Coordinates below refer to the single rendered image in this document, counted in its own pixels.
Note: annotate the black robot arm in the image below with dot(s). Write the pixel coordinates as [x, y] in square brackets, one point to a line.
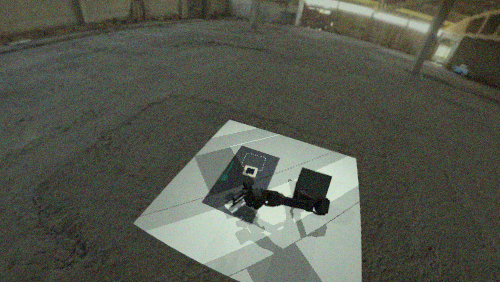
[301, 200]

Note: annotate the cream tile with dark square mark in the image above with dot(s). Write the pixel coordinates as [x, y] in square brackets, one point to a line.
[250, 171]

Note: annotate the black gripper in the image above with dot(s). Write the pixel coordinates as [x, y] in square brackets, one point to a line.
[248, 185]

